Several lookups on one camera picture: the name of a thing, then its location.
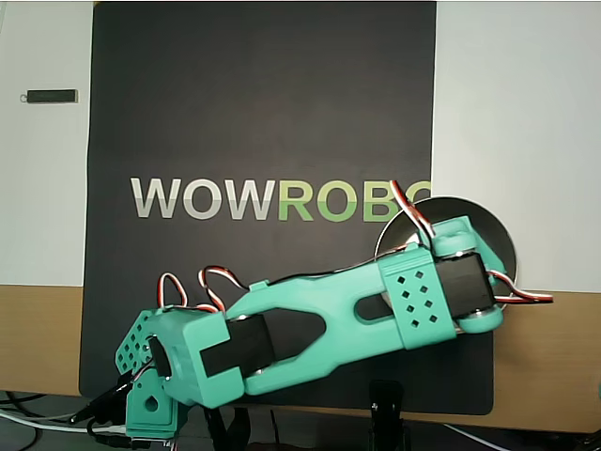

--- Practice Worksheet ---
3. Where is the thin black hanging cable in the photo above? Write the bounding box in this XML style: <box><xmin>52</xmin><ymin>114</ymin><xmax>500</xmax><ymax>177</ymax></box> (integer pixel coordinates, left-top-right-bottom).
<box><xmin>270</xmin><ymin>407</ymin><xmax>284</xmax><ymax>451</ymax></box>

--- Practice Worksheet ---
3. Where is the metal bowl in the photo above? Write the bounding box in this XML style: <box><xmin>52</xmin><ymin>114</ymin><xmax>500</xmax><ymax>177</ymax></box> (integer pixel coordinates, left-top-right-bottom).
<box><xmin>374</xmin><ymin>195</ymin><xmax>518</xmax><ymax>314</ymax></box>

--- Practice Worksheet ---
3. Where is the black USB stick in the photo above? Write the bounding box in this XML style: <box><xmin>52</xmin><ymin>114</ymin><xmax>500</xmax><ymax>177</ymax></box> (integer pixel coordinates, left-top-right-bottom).
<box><xmin>19</xmin><ymin>88</ymin><xmax>80</xmax><ymax>105</ymax></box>

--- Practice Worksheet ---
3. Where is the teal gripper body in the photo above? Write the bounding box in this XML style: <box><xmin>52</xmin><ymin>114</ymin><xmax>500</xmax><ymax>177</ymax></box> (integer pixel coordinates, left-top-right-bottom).
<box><xmin>473</xmin><ymin>232</ymin><xmax>509</xmax><ymax>288</ymax></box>

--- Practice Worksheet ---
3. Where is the white cable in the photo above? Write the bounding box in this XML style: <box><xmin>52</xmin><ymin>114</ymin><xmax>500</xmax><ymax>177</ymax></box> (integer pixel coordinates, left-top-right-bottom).
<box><xmin>0</xmin><ymin>407</ymin><xmax>128</xmax><ymax>436</ymax></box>

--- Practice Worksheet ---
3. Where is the black table clamp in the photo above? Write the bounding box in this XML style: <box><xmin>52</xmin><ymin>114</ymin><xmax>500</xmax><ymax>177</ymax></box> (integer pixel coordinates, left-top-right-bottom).
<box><xmin>199</xmin><ymin>403</ymin><xmax>254</xmax><ymax>451</ymax></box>

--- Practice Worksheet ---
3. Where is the black mat with WOWROBO print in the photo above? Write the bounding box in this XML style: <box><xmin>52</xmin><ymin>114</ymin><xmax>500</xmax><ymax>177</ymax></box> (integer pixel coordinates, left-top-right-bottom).
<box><xmin>78</xmin><ymin>1</ymin><xmax>495</xmax><ymax>417</ymax></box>

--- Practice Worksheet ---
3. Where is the black power cable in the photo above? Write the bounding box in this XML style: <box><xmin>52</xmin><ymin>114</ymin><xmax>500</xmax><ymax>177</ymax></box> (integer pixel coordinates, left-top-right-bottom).
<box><xmin>69</xmin><ymin>375</ymin><xmax>137</xmax><ymax>424</ymax></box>

